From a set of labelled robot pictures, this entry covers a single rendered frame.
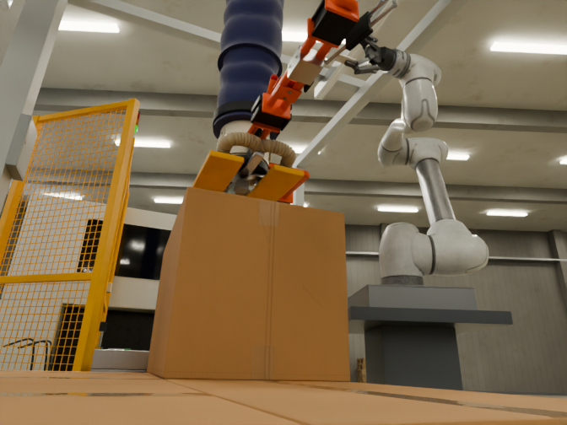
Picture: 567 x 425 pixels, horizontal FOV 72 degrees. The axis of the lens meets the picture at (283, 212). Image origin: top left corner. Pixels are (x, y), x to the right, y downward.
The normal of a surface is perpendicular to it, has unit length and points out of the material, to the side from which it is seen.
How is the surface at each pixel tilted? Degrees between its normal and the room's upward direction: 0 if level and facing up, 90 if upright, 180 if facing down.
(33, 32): 90
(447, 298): 90
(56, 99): 90
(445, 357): 90
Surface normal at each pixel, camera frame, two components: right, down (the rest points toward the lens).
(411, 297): 0.04, -0.37
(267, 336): 0.36, -0.33
